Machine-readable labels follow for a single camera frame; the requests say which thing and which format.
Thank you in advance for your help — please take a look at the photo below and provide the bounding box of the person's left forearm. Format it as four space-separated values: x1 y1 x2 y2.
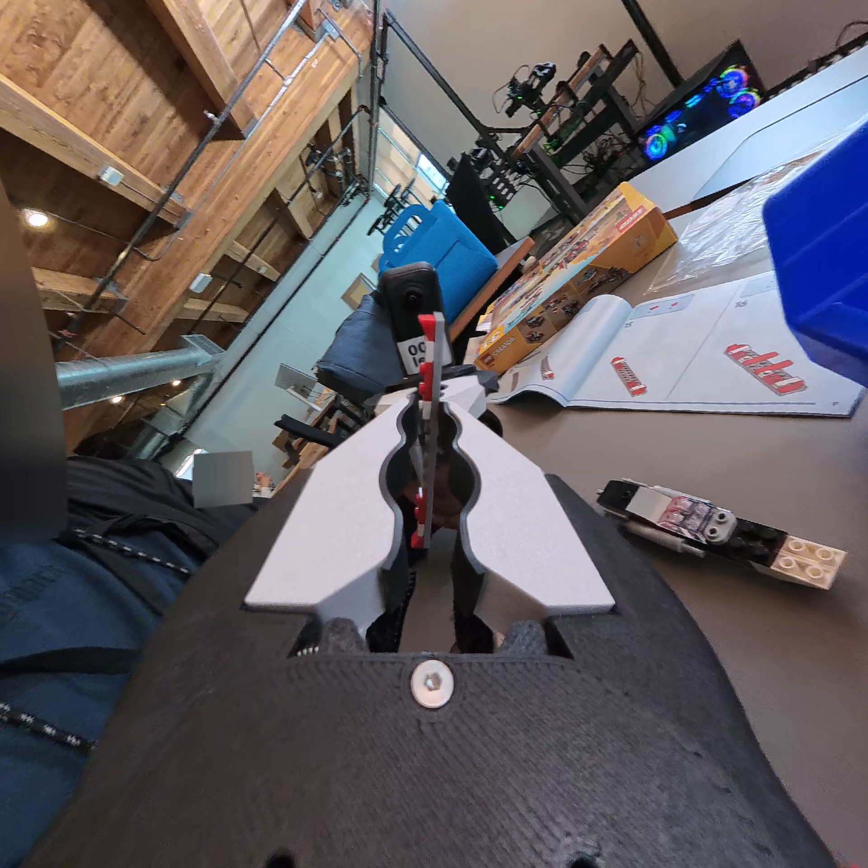
64 453 272 580

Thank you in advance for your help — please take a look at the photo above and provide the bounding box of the grey red toy brick plate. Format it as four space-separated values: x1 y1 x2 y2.
407 313 452 550

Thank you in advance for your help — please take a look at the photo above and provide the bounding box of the yellow toy brick box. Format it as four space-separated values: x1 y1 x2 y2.
475 182 679 375

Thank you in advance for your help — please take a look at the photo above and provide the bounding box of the clear plastic bag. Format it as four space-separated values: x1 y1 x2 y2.
647 152 825 292

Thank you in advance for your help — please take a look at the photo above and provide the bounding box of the light grey table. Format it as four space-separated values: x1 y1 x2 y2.
627 64 868 218

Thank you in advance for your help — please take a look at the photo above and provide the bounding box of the toy brick instruction booklet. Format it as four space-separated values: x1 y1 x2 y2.
494 271 868 418

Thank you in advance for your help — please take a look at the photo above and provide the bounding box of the black office chair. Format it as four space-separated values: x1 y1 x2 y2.
274 400 381 469

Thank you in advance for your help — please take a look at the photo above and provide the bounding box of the blue plastic bin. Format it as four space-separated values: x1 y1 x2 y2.
761 125 868 389

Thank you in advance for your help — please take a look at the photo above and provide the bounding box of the computer tower with coloured fans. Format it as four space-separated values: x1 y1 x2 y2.
636 39 767 162

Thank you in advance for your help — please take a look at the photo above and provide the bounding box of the wooden side table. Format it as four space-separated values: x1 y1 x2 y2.
448 236 537 340

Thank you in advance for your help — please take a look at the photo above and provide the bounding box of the person's left hand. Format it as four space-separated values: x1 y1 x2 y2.
434 468 476 533

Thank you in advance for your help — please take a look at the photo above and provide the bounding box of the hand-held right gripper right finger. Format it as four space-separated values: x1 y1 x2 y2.
437 399 618 635

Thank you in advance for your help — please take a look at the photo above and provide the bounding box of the black white toy brick vehicle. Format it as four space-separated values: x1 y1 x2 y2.
595 476 849 594

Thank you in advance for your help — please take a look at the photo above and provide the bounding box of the bright blue fabric bag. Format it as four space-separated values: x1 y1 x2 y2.
378 200 499 320

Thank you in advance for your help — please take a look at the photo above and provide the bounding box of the black equipment rack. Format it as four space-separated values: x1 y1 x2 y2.
468 39 642 225

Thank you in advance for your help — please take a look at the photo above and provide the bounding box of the person's torso in blue hoodie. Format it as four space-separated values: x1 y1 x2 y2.
0 536 204 868

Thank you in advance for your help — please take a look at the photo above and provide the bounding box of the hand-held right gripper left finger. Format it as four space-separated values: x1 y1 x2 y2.
243 396 425 632

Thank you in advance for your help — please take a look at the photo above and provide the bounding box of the silver metal air duct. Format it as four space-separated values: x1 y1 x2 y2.
54 334 228 411

